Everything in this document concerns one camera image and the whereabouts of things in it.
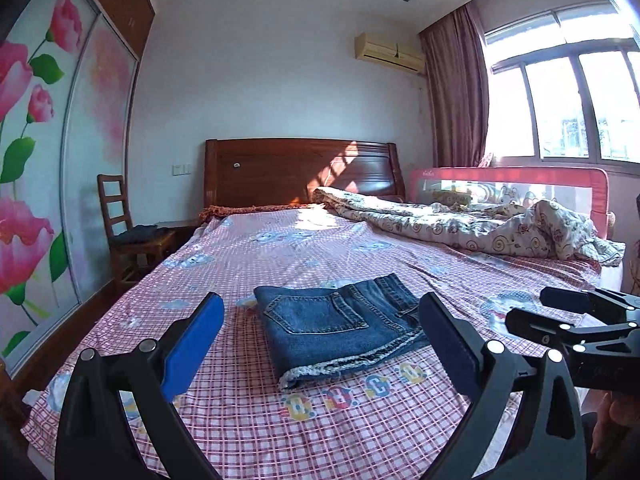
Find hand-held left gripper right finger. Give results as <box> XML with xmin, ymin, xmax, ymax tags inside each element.
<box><xmin>419</xmin><ymin>291</ymin><xmax>588</xmax><ymax>480</ymax></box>

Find bed with pink checked sheet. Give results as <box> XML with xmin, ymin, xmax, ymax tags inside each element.
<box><xmin>22</xmin><ymin>207</ymin><xmax>603</xmax><ymax>480</ymax></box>

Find pink bed rail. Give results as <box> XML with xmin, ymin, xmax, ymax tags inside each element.
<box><xmin>409</xmin><ymin>166</ymin><xmax>612</xmax><ymax>241</ymax></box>

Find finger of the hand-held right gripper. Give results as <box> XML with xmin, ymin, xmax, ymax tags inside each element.
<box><xmin>540</xmin><ymin>286</ymin><xmax>640</xmax><ymax>322</ymax></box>
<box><xmin>505</xmin><ymin>308</ymin><xmax>640</xmax><ymax>356</ymax></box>

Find dark folded cloth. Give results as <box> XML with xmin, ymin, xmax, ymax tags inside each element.
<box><xmin>110</xmin><ymin>225</ymin><xmax>171</xmax><ymax>247</ymax></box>

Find wooden chair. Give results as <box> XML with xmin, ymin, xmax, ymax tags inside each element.
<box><xmin>96</xmin><ymin>174</ymin><xmax>177</xmax><ymax>291</ymax></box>

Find window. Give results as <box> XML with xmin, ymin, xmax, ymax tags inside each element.
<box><xmin>482</xmin><ymin>2</ymin><xmax>640</xmax><ymax>171</ymax></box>

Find pink curtain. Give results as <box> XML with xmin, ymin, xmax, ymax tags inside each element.
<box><xmin>419</xmin><ymin>2</ymin><xmax>496</xmax><ymax>168</ymax></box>

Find beige air conditioner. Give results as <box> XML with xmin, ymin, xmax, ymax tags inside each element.
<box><xmin>354</xmin><ymin>32</ymin><xmax>427</xmax><ymax>74</ymax></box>

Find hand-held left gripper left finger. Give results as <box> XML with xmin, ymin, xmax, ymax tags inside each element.
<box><xmin>54</xmin><ymin>291</ymin><xmax>226</xmax><ymax>480</ymax></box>

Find wooden nightstand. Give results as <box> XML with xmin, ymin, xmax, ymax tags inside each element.
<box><xmin>157</xmin><ymin>219</ymin><xmax>201</xmax><ymax>256</ymax></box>

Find floral sliding door wardrobe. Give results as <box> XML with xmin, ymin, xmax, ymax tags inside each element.
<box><xmin>0</xmin><ymin>0</ymin><xmax>156</xmax><ymax>376</ymax></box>

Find blue denim pants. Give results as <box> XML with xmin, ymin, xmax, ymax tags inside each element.
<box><xmin>253</xmin><ymin>273</ymin><xmax>432</xmax><ymax>391</ymax></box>

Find orange fringed cloth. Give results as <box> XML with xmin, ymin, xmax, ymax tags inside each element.
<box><xmin>199</xmin><ymin>203</ymin><xmax>301</xmax><ymax>223</ymax></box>

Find wooden bed headboard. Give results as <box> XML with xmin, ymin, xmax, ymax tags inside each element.
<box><xmin>204</xmin><ymin>138</ymin><xmax>407</xmax><ymax>211</ymax></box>

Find person's right hand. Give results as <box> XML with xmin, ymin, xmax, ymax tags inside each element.
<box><xmin>590</xmin><ymin>392</ymin><xmax>640</xmax><ymax>461</ymax></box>

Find swirl patterned quilt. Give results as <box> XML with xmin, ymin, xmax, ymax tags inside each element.
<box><xmin>312</xmin><ymin>186</ymin><xmax>627</xmax><ymax>267</ymax></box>

